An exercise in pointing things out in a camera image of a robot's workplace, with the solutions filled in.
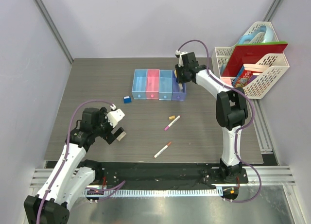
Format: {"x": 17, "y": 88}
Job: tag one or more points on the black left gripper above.
{"x": 103, "y": 112}

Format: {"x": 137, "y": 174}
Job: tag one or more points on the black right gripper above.
{"x": 179, "y": 79}

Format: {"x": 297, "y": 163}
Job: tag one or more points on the clear beige eraser block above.
{"x": 121, "y": 136}

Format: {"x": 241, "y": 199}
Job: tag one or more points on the blue capped clear tube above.
{"x": 181, "y": 87}

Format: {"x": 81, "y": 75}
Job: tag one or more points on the teal blue drawer box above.
{"x": 165, "y": 85}

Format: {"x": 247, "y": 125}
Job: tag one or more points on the purple drawer box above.
{"x": 176, "y": 94}

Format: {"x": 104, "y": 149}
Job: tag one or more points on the pink drawer box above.
{"x": 152, "y": 84}

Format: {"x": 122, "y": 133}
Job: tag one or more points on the light blue drawer box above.
{"x": 139, "y": 84}

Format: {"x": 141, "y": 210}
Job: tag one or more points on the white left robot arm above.
{"x": 72, "y": 174}

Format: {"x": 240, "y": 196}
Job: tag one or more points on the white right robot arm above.
{"x": 231, "y": 110}

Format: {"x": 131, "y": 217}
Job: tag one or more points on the pink sticky note block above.
{"x": 226, "y": 80}

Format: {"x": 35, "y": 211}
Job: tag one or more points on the small blue box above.
{"x": 127, "y": 99}

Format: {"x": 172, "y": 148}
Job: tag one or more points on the pink tipped white marker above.
{"x": 172, "y": 123}

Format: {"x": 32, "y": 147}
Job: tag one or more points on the colourful book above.
{"x": 244, "y": 75}

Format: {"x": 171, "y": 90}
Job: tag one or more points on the orange tipped white marker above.
{"x": 162, "y": 150}

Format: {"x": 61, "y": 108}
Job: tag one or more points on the red folder board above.
{"x": 249, "y": 54}

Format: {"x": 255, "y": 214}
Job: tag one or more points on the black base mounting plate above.
{"x": 169, "y": 175}

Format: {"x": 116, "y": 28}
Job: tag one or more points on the white perforated file rack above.
{"x": 276, "y": 63}

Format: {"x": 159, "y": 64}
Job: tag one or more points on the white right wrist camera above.
{"x": 179, "y": 55}

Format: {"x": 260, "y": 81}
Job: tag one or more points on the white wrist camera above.
{"x": 115, "y": 115}
{"x": 179, "y": 55}

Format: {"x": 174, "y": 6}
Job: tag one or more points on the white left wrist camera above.
{"x": 115, "y": 115}

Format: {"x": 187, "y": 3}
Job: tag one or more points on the white slotted cable duct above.
{"x": 166, "y": 193}

